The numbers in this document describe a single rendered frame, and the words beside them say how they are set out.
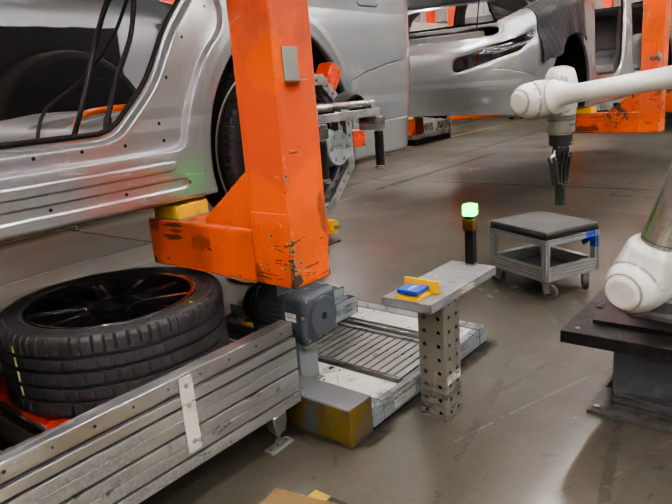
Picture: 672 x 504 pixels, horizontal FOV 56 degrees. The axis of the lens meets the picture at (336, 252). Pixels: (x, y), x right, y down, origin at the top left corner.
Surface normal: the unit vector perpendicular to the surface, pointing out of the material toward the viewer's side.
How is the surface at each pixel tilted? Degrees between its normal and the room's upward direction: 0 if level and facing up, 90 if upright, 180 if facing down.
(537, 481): 0
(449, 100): 111
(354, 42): 90
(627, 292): 97
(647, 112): 90
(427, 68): 86
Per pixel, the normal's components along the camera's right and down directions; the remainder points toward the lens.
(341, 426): -0.62, 0.25
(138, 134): 0.77, 0.11
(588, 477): -0.07, -0.96
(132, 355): 0.44, 0.20
